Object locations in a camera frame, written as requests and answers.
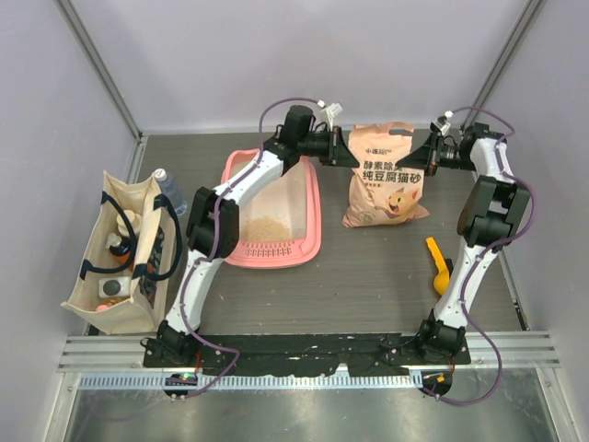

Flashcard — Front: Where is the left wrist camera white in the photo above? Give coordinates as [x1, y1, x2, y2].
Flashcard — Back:
[317, 100, 343, 131]

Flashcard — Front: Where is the pink litter box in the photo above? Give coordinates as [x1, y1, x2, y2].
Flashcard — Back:
[225, 157, 322, 269]

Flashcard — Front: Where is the white bottle grey cap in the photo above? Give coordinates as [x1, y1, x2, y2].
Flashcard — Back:
[98, 276, 131, 299]

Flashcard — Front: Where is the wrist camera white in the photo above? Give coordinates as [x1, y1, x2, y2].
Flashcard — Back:
[430, 110, 454, 137]
[317, 100, 343, 131]

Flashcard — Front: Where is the dark bottle white pump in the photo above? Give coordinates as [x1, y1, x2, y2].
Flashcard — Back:
[105, 233, 132, 259]

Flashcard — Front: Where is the clear plastic water bottle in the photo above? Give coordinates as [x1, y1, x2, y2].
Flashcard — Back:
[154, 168, 188, 216]

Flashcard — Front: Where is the pink cat litter bag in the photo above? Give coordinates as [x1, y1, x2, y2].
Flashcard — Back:
[342, 122, 430, 227]

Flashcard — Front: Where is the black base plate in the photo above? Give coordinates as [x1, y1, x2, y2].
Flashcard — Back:
[141, 331, 471, 378]

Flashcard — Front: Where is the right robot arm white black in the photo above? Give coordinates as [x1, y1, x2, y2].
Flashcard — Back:
[398, 116, 531, 364]

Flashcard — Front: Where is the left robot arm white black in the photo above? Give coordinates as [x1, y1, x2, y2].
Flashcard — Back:
[144, 98, 359, 367]

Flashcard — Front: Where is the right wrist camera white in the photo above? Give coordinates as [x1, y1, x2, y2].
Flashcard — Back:
[430, 110, 454, 137]

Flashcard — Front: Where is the beige canvas tote bag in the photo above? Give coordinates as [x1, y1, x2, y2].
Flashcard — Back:
[62, 173, 182, 334]

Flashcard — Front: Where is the aluminium rail frame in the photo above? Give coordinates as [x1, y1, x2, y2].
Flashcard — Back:
[58, 331, 560, 398]

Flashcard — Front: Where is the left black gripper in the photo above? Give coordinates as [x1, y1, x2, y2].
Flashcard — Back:
[296, 126, 358, 168]

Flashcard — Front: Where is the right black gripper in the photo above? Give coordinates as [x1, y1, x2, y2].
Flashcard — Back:
[397, 133, 476, 177]

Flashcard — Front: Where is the beige wooden item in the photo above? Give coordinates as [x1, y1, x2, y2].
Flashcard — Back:
[116, 209, 143, 238]

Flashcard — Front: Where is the tan litter pile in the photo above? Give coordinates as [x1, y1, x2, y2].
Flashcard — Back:
[241, 216, 292, 242]

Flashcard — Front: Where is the yellow plastic scoop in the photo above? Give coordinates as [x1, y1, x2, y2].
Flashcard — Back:
[425, 237, 453, 297]

